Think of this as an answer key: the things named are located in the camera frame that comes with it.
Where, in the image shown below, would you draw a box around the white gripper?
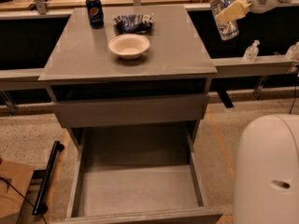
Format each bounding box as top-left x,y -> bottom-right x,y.
215,0 -> 280,23

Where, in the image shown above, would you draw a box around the silver redbull can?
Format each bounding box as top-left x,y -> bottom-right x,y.
209,0 -> 239,41

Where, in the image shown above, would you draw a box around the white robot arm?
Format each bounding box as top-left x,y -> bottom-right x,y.
215,0 -> 299,224

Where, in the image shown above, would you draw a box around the closed top drawer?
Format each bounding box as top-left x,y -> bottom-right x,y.
52,94 -> 208,128

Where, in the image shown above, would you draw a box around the blue pepsi can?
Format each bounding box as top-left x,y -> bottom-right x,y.
86,0 -> 104,29

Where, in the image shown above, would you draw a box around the grey drawer cabinet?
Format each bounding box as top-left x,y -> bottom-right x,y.
37,5 -> 218,224

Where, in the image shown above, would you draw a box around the open middle drawer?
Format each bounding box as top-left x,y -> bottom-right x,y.
57,124 -> 223,224

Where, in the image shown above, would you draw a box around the clear sanitizer bottle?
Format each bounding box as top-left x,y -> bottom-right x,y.
243,40 -> 260,62

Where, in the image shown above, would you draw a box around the blue chip bag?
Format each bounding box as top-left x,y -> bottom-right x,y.
113,14 -> 153,34

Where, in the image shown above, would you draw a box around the white paper bowl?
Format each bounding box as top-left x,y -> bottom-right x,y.
108,34 -> 150,60

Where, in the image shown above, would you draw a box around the cardboard box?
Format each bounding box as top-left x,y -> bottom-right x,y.
0,160 -> 34,224

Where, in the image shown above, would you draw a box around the black cable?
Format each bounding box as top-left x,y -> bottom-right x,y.
288,63 -> 299,115

